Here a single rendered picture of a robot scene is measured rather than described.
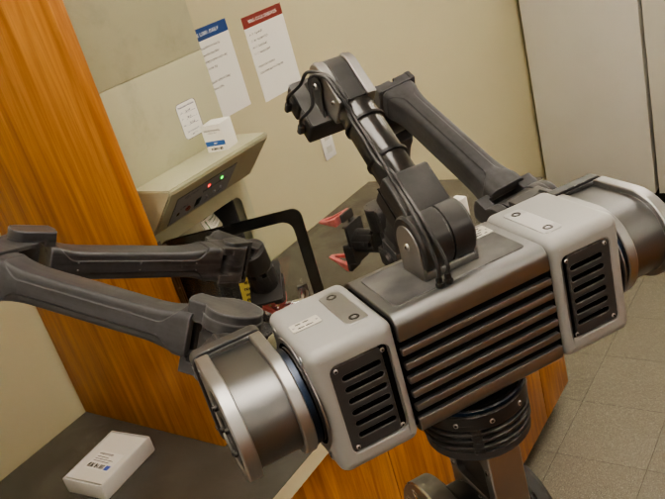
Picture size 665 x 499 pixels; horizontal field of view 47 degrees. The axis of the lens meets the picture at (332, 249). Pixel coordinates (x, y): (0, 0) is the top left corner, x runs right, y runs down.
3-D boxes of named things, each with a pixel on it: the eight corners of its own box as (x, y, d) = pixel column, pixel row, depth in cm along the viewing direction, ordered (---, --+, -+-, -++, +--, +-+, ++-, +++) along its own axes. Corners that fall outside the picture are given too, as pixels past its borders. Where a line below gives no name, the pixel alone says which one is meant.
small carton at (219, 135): (208, 152, 166) (199, 127, 164) (219, 145, 171) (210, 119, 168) (228, 149, 164) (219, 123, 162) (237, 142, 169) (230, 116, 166)
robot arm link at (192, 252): (7, 303, 114) (15, 233, 112) (-5, 290, 118) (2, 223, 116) (244, 292, 143) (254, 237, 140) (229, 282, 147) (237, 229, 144)
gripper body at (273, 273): (253, 311, 152) (242, 289, 147) (250, 272, 159) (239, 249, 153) (285, 303, 152) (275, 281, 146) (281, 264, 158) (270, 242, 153)
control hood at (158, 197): (146, 237, 158) (129, 192, 154) (242, 173, 181) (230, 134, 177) (185, 238, 151) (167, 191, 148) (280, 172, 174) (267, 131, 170)
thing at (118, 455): (68, 492, 166) (61, 478, 164) (118, 444, 178) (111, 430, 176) (107, 501, 160) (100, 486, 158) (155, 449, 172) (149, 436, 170)
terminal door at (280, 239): (218, 396, 175) (157, 242, 160) (347, 366, 173) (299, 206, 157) (218, 398, 175) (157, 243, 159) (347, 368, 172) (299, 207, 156)
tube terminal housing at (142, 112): (145, 401, 192) (17, 107, 161) (228, 331, 214) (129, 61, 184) (218, 417, 177) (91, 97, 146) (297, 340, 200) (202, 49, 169)
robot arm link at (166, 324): (-53, 306, 108) (-48, 237, 106) (11, 286, 121) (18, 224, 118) (237, 396, 98) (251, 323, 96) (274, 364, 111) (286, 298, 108)
